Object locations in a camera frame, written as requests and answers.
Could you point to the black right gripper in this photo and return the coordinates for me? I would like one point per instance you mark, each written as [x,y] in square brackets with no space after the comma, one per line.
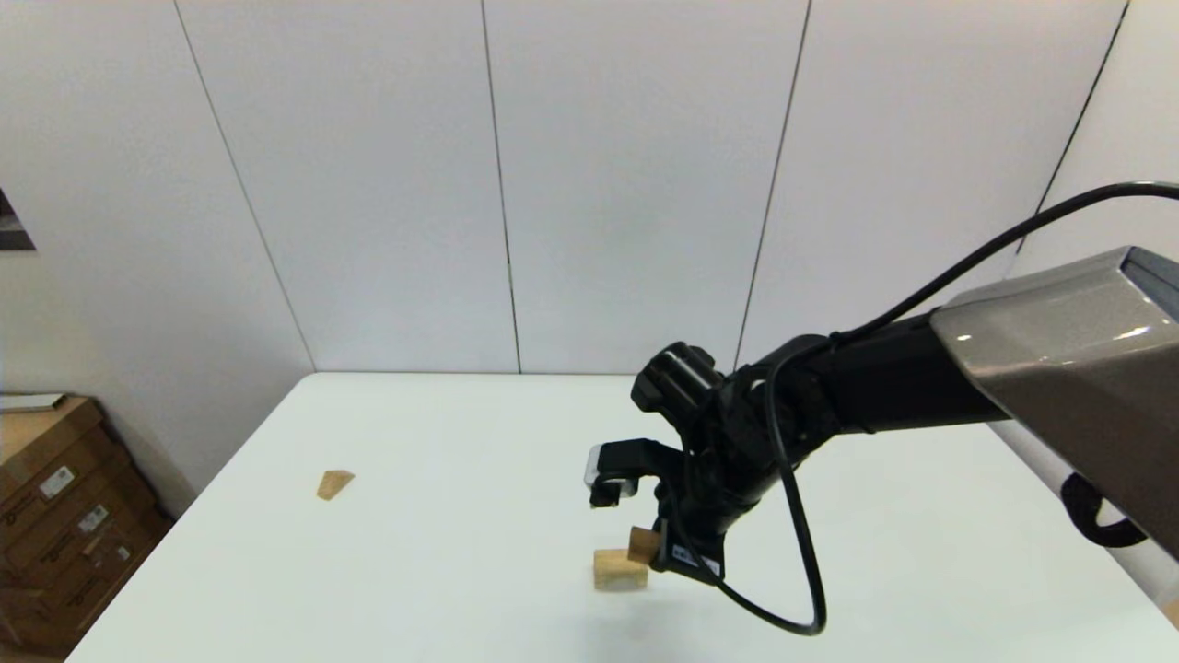
[700,532]

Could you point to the rectangular wooden block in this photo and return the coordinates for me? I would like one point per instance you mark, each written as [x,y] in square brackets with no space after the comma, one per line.
[642,545]

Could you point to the arched wooden block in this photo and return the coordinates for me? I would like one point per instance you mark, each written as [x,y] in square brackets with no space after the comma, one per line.
[617,571]

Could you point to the triangular wooden block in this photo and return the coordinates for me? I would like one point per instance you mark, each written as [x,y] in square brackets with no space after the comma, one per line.
[333,484]

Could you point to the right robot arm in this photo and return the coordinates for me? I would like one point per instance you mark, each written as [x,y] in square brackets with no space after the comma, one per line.
[1059,368]

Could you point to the brown cardboard box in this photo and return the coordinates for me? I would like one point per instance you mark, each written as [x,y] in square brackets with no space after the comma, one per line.
[46,451]
[64,529]
[74,599]

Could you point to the flat white board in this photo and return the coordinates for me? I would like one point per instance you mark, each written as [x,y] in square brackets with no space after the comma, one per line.
[28,402]

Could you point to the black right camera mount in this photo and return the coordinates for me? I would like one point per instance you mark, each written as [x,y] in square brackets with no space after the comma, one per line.
[659,460]

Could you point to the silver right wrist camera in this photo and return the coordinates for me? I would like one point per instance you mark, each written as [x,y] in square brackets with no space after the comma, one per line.
[603,474]

